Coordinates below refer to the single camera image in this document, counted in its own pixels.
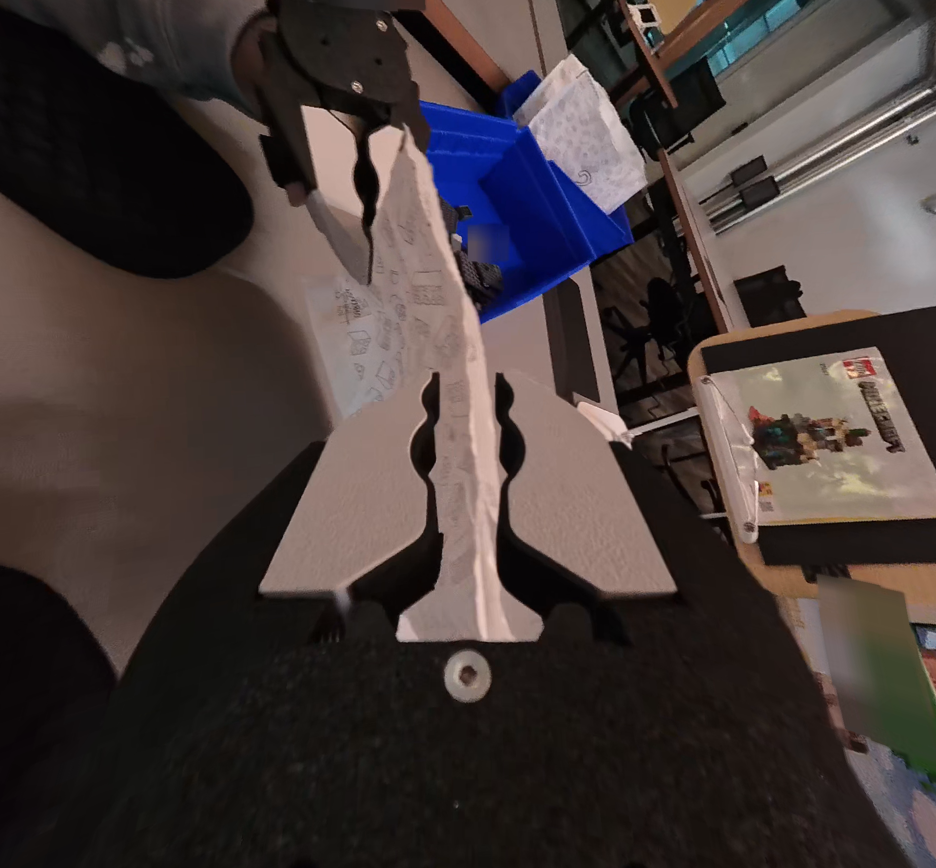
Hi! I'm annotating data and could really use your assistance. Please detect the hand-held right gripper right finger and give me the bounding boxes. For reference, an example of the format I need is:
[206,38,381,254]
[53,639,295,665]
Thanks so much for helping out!
[496,369,679,598]

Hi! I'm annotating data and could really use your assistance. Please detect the black wrist rest pad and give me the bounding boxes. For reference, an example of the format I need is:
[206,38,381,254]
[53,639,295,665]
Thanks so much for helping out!
[0,5,254,281]

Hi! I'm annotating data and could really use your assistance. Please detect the blue plastic bin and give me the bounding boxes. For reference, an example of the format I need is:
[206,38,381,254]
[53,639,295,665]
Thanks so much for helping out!
[499,70,548,125]
[419,100,634,326]

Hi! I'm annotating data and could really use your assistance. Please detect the lego instruction booklet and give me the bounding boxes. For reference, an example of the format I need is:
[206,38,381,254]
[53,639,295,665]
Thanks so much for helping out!
[703,345,936,527]

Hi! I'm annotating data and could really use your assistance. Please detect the white stand base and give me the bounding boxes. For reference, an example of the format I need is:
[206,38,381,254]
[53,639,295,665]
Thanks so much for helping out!
[576,309,936,571]

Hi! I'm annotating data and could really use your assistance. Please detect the person's left hand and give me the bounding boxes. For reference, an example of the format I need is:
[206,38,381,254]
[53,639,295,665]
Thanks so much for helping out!
[235,15,310,210]

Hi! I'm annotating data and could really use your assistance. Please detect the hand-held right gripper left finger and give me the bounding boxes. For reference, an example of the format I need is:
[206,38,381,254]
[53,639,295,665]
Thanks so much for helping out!
[258,371,445,600]

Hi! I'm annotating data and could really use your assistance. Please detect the black office chair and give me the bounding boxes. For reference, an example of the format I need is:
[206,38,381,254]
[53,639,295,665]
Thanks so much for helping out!
[627,57,729,161]

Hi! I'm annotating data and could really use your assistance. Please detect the heap of dark lego parts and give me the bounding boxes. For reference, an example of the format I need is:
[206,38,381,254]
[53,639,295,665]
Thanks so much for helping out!
[445,204,507,308]

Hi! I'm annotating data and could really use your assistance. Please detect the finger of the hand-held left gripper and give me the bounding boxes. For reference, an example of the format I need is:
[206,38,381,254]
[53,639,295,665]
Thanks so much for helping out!
[362,124,409,227]
[301,106,381,287]

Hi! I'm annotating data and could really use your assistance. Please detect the silver ceiling pipes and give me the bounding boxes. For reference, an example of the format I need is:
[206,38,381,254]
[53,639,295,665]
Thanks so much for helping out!
[701,82,936,237]

